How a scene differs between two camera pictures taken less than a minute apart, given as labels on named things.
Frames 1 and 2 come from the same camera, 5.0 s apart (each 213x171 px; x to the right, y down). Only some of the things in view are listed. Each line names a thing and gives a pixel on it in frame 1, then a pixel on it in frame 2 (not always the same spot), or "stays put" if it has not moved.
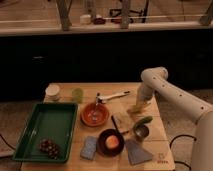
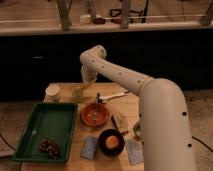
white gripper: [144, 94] -> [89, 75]
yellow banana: [137, 110] -> [82, 89]
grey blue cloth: [136, 153] stays put
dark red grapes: [46, 145] stays put
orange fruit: [112, 141] stays put
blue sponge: [88, 148] stays put
